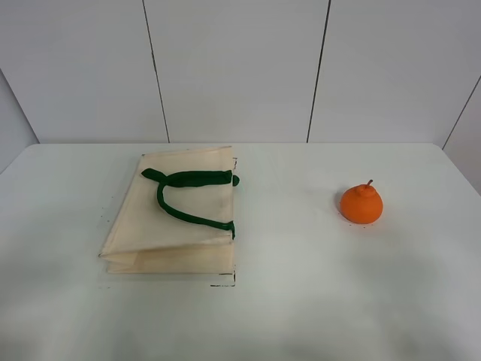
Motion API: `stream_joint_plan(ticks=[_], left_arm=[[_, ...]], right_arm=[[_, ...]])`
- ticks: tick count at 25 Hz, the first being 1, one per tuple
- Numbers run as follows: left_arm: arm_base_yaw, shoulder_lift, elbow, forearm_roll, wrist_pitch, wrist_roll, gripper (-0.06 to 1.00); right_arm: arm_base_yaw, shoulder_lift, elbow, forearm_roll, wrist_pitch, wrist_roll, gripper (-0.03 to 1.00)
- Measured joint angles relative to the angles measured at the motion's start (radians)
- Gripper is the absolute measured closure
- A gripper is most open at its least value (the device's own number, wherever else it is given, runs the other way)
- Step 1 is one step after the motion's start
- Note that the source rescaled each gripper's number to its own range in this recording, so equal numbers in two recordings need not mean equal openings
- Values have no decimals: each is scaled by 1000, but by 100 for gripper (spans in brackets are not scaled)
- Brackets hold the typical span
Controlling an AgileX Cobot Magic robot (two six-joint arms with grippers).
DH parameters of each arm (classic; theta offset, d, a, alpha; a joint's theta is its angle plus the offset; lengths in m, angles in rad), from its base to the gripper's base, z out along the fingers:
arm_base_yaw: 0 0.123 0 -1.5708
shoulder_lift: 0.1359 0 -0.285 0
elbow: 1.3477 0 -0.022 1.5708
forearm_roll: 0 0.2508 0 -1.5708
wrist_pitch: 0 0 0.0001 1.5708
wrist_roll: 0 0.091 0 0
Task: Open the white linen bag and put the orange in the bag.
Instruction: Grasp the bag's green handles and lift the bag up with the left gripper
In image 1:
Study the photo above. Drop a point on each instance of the white linen bag green handles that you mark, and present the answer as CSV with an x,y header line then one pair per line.
x,y
177,216

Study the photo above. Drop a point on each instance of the orange fruit with stem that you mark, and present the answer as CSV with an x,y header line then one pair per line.
x,y
361,204

